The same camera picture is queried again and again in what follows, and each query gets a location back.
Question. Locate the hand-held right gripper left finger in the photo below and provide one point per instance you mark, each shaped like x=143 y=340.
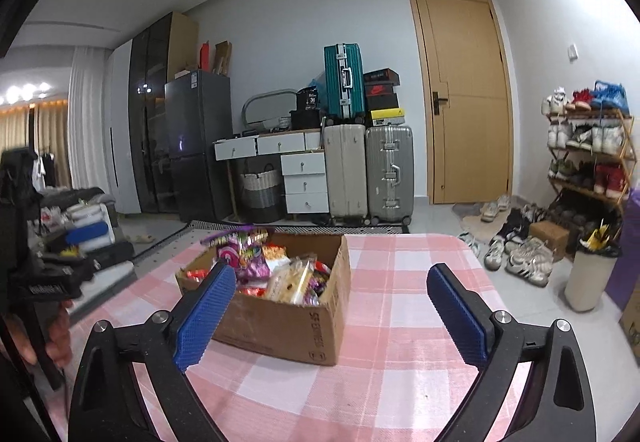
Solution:
x=205 y=317

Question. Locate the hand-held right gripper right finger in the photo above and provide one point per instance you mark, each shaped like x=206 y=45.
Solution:
x=457 y=317

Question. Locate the red snack packet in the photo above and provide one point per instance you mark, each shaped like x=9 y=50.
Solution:
x=197 y=274

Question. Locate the purple snack packet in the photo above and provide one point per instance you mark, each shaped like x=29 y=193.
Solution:
x=245 y=257

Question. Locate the brown cardboard box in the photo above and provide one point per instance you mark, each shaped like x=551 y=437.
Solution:
x=280 y=327

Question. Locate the beige bear snack packet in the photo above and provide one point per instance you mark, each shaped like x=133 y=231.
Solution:
x=287 y=282

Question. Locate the orange red chip packet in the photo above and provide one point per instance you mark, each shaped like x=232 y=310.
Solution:
x=275 y=254

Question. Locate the person's left hand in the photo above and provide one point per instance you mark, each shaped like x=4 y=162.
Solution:
x=60 y=332

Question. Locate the grey sofa with clutter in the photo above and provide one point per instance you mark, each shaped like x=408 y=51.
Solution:
x=85 y=222

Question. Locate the pink checked tablecloth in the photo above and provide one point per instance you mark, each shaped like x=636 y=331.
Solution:
x=390 y=282

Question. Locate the loose floor shoes pile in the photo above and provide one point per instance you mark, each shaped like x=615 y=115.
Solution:
x=525 y=257

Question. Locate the grey door mat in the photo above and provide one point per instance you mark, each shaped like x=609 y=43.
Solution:
x=467 y=222

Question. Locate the white low sneaker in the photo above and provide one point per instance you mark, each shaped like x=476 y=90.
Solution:
x=504 y=203
x=490 y=212

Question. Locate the small cardboard box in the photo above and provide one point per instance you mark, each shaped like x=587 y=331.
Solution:
x=550 y=242

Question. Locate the beige curtain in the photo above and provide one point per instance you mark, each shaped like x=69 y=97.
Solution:
x=30 y=142

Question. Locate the woven laundry basket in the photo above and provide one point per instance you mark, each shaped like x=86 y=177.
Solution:
x=260 y=197

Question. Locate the white trash bin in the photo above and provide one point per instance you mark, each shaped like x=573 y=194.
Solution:
x=587 y=282

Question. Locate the silver suitcase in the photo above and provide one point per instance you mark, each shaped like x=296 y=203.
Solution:
x=390 y=172

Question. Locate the white curtain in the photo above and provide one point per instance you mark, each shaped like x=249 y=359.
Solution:
x=90 y=122

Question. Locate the yellow paper scraps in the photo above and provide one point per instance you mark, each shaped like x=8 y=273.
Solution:
x=600 y=237

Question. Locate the white drawer desk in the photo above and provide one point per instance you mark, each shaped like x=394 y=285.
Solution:
x=302 y=182

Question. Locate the dark grey refrigerator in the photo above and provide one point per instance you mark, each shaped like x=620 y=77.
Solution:
x=197 y=147

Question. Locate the brown paper bag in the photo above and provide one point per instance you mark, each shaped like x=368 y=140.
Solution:
x=632 y=317

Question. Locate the beige suitcase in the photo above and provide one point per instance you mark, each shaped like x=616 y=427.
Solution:
x=345 y=172

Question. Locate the dark glass wardrobe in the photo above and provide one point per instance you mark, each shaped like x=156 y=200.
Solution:
x=150 y=122

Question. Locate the wooden door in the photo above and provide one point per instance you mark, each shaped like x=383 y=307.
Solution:
x=465 y=122

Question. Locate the yellow white shoebox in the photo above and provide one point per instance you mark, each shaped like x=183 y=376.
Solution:
x=386 y=117

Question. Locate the assorted racked shoes group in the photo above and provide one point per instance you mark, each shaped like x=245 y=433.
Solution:
x=580 y=137

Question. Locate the black storage box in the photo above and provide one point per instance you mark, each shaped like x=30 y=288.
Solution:
x=306 y=120

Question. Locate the wooden shoe rack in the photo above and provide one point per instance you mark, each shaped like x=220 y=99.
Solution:
x=622 y=162

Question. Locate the plain black shoebox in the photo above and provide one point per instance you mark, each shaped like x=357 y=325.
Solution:
x=382 y=102

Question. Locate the red black shoebox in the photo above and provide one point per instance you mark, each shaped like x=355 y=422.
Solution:
x=381 y=91

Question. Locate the small black bag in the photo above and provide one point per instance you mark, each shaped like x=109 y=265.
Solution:
x=307 y=101

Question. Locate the red gift bag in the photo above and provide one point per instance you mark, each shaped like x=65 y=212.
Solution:
x=205 y=57

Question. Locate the teal suitcase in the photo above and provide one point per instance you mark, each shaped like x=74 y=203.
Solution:
x=342 y=82

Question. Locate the blue mesh bag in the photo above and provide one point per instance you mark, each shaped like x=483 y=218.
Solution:
x=610 y=95

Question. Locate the grey oval frame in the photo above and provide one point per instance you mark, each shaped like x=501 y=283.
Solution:
x=265 y=97

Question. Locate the white wall switch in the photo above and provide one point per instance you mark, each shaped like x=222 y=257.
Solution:
x=573 y=52

